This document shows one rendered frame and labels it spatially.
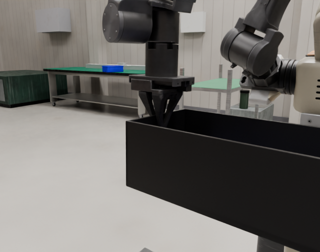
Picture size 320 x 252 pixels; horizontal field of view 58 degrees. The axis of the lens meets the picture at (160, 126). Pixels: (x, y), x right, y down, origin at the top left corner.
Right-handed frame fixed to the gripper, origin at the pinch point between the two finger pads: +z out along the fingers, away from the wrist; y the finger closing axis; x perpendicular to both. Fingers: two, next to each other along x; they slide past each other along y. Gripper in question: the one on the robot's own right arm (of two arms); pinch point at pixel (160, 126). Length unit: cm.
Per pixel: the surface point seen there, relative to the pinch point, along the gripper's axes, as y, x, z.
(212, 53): -241, 476, -19
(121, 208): -122, 110, 109
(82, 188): -176, 113, 109
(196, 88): -91, 168, 13
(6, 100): -629, 260, 91
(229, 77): -64, 170, 2
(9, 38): -938, 430, -56
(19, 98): -621, 286, 88
